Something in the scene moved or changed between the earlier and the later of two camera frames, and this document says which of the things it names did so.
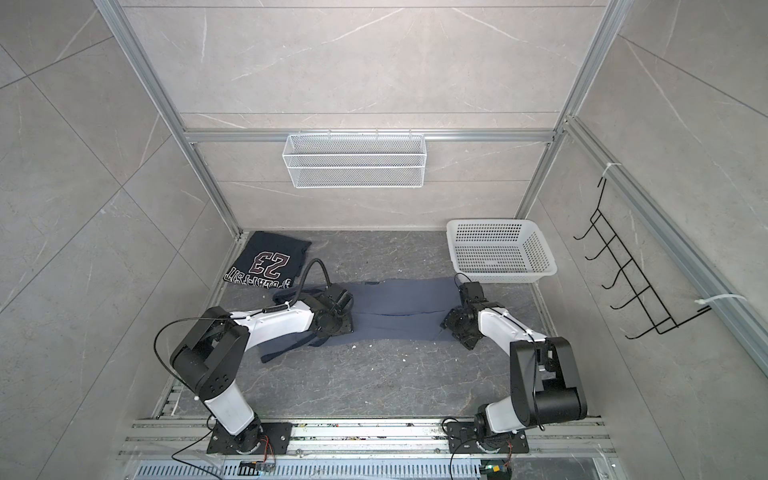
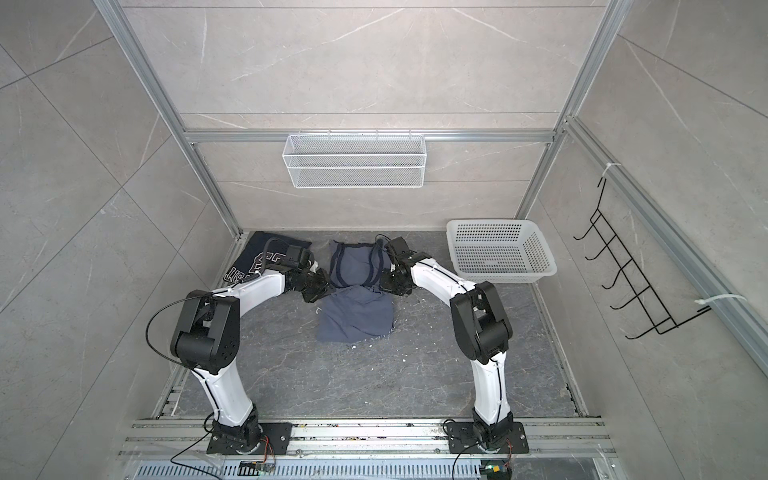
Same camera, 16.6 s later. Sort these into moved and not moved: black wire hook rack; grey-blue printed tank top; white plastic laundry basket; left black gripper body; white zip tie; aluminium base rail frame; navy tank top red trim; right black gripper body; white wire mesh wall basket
Moved: grey-blue printed tank top; right black gripper body; left black gripper body
Not moved: white plastic laundry basket; black wire hook rack; white wire mesh wall basket; navy tank top red trim; white zip tie; aluminium base rail frame
